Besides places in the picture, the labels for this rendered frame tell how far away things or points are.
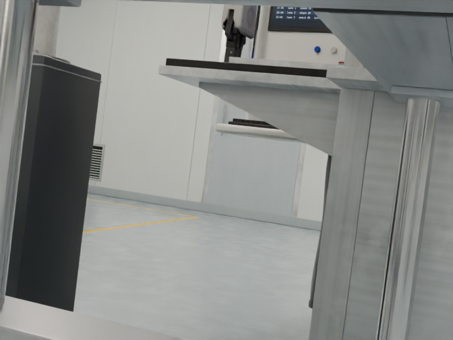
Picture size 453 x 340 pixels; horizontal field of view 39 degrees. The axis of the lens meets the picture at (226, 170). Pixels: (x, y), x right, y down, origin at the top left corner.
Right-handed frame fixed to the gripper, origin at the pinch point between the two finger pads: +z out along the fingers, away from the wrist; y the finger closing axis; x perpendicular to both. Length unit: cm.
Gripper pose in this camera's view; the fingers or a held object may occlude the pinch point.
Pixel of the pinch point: (232, 57)
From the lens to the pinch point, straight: 147.0
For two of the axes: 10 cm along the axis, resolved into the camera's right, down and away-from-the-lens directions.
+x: -9.3, -1.5, 3.5
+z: -1.5, 9.9, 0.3
